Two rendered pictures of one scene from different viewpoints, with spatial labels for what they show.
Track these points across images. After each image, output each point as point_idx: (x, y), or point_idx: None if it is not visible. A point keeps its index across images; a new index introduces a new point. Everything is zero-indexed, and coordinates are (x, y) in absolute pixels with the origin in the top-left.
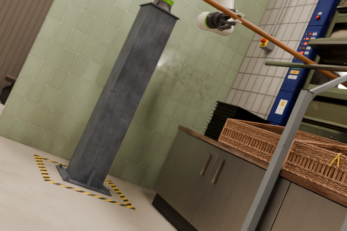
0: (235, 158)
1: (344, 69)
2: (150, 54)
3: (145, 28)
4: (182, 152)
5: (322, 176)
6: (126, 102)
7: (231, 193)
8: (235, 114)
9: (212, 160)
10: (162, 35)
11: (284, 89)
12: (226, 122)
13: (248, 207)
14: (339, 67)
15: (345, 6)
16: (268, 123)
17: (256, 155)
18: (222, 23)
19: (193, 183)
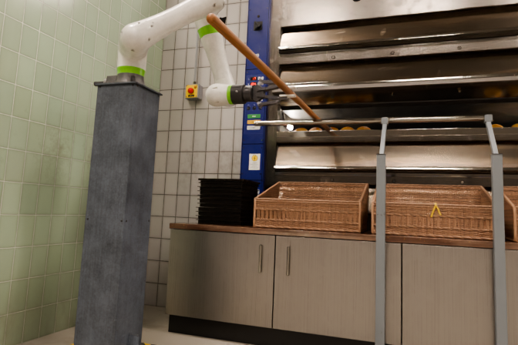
0: (307, 239)
1: (372, 121)
2: (147, 152)
3: (136, 118)
4: (200, 254)
5: (426, 227)
6: (139, 227)
7: (323, 277)
8: (241, 189)
9: (267, 250)
10: (152, 122)
11: (248, 142)
12: (255, 203)
13: (358, 283)
14: (365, 120)
15: (290, 48)
16: (259, 184)
17: (326, 228)
18: (261, 98)
19: (249, 285)
